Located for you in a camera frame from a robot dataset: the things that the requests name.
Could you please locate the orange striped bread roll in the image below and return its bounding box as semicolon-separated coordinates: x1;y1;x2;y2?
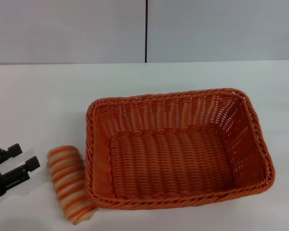
46;145;97;226

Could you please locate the orange woven plastic basket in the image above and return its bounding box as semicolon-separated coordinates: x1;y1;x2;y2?
85;88;276;210

